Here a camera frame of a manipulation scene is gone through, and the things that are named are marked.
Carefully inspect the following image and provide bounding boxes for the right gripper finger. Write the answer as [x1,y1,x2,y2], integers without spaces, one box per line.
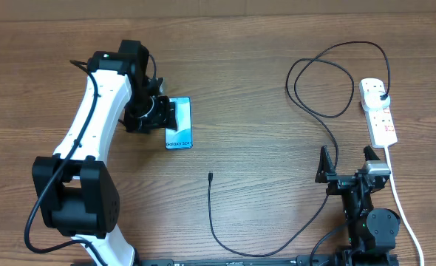
[315,146,336,183]
[363,146,380,161]

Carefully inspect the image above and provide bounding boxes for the Galaxy smartphone blue screen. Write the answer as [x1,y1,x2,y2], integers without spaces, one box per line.
[165,97,193,150]

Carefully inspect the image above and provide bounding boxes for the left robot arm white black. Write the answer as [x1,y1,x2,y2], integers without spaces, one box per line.
[24,40,178,265]

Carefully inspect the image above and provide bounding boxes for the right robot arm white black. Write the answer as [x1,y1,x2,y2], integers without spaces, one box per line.
[309,146,401,265]

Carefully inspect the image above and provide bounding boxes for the white charger plug adapter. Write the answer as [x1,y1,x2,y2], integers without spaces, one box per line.
[361,91,391,112]

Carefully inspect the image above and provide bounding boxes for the white power strip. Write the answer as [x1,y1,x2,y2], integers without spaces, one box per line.
[359,78,398,148]

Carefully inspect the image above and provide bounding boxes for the white power strip cord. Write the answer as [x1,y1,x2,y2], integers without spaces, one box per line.
[383,146,426,266]

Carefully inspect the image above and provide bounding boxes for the black charger cable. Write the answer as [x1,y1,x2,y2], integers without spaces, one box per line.
[207,41,392,258]

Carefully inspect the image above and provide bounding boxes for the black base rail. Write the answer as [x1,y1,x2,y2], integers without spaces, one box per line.
[69,253,400,266]

